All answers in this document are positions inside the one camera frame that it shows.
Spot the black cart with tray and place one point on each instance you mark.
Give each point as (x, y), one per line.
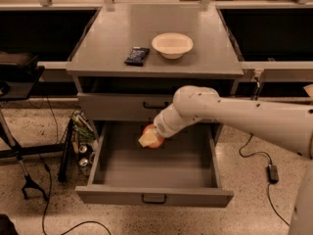
(19, 73)

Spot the green snack bag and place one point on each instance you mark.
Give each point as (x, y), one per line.
(83, 129)

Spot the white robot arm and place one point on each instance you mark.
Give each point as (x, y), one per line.
(289, 126)

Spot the red apple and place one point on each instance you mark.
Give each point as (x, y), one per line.
(160, 138)

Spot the closed grey upper drawer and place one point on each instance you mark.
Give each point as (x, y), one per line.
(132, 107)

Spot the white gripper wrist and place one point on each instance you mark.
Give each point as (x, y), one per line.
(160, 127)

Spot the grey drawer cabinet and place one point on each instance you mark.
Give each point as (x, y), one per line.
(101, 54)

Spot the white paper bowl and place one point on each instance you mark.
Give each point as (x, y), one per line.
(172, 45)

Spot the dark blue snack packet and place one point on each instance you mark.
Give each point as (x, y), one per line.
(137, 56)

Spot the silver soda can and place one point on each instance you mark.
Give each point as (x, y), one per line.
(83, 149)
(84, 166)

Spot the open grey lower drawer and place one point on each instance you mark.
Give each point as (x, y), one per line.
(182, 172)

